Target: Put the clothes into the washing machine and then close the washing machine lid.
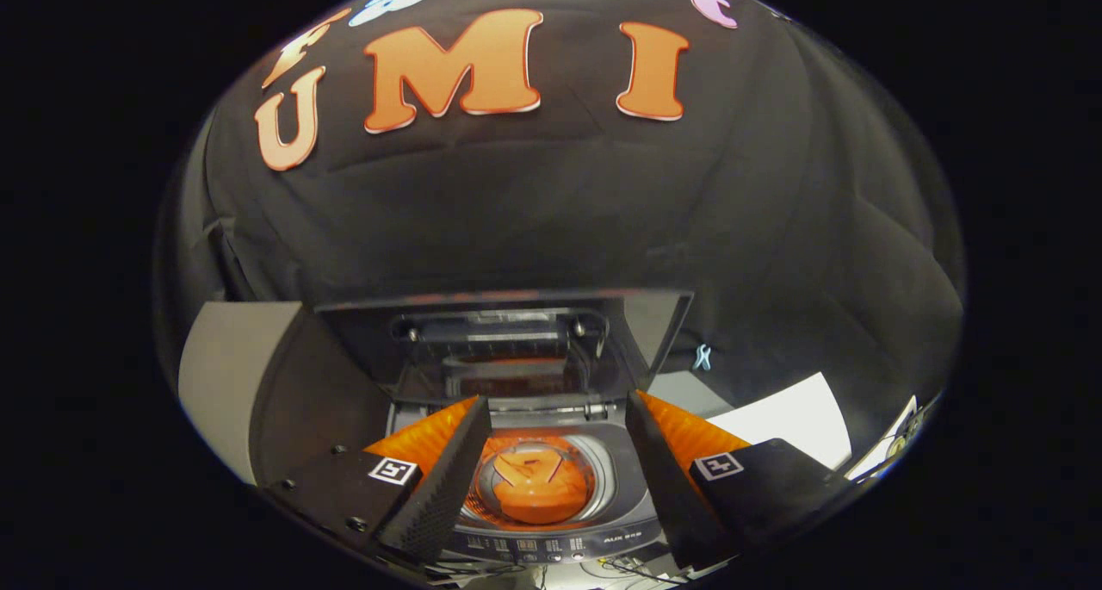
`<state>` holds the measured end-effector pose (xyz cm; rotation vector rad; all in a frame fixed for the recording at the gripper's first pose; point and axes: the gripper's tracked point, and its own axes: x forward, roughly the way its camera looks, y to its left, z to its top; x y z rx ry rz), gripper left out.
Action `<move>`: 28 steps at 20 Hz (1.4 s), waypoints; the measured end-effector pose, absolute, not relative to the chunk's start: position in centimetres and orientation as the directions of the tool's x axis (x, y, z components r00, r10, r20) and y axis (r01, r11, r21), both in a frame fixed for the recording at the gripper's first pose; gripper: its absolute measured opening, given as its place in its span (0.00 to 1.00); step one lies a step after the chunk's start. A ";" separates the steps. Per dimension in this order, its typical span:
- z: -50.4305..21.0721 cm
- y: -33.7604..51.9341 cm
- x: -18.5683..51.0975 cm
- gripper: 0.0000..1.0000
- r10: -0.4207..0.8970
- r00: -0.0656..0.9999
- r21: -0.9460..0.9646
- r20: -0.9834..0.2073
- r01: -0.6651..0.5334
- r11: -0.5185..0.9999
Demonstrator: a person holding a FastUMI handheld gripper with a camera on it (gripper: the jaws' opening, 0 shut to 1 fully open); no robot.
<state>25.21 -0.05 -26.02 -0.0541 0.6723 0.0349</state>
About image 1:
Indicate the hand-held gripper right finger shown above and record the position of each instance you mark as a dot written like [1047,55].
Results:
[667,495]

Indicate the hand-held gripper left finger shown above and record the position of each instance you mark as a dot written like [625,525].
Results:
[448,487]

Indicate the grey washing machine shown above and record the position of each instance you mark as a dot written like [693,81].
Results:
[624,478]

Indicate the yellow polo shirt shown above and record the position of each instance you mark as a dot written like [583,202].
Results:
[534,487]

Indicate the light blue clip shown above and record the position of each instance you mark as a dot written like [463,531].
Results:
[702,357]

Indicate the grey board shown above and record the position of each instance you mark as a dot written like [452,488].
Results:
[224,375]

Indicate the black backdrop cloth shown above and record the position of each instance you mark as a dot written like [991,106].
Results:
[560,220]

